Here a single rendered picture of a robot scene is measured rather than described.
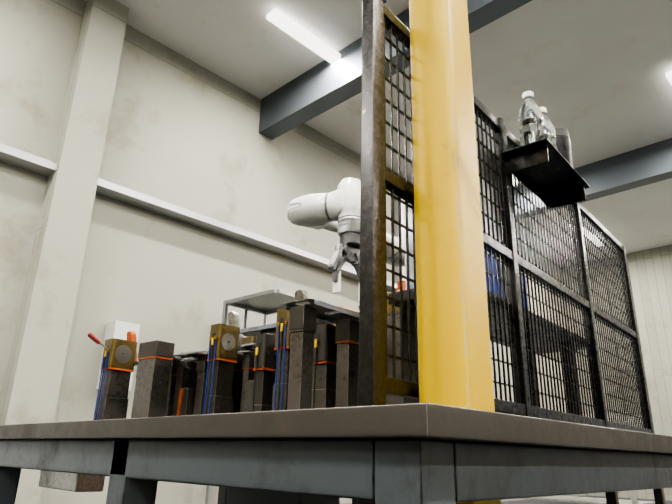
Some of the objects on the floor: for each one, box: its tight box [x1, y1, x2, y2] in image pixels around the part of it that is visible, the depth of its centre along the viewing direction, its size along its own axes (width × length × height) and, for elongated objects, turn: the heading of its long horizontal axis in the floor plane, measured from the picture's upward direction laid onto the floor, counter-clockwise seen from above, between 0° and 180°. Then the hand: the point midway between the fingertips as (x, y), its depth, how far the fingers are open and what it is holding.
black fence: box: [358, 0, 666, 504], centre depth 162 cm, size 14×197×155 cm, turn 144°
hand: (349, 294), depth 186 cm, fingers open, 13 cm apart
